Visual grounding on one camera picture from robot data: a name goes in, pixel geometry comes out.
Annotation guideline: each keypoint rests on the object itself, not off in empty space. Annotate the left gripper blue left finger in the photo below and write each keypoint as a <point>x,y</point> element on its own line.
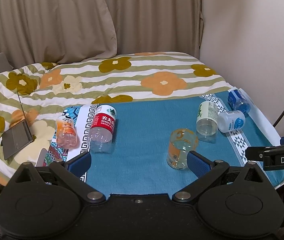
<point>70,172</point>

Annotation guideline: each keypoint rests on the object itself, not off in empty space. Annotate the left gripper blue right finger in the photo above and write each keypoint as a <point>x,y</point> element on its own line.
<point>207,172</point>

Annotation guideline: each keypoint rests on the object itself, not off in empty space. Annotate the red label clear plastic cup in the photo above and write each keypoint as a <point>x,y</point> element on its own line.
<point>102,129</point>

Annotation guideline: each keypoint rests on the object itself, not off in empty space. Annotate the white blue label plastic cup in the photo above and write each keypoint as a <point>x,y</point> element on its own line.
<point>230,121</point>

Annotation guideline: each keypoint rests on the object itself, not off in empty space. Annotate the teal patterned table mat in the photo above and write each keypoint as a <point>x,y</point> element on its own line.
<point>136,162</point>

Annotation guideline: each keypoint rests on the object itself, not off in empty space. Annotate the grey laptop on bed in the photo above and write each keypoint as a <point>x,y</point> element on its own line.
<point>17,137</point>

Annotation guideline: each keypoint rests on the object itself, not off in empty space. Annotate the floral striped bed quilt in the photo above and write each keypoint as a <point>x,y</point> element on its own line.
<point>39,92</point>

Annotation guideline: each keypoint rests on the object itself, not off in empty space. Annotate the beige curtain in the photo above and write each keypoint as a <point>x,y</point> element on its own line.
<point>68,31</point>

